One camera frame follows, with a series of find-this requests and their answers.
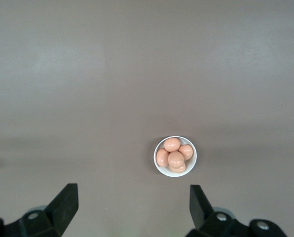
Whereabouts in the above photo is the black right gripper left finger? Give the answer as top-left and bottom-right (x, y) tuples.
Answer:
(0, 183), (79, 237)

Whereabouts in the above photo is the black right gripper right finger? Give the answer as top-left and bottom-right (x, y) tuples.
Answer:
(185, 185), (289, 237)

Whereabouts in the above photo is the brown egg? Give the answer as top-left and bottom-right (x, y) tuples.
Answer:
(164, 137), (181, 153)
(169, 162), (186, 174)
(178, 144), (194, 160)
(167, 151), (184, 168)
(156, 148), (170, 168)

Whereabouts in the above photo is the white round bowl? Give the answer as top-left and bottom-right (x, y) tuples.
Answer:
(153, 136), (197, 178)

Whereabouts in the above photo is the brown table cover sheet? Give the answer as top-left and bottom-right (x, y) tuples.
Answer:
(0, 0), (294, 237)

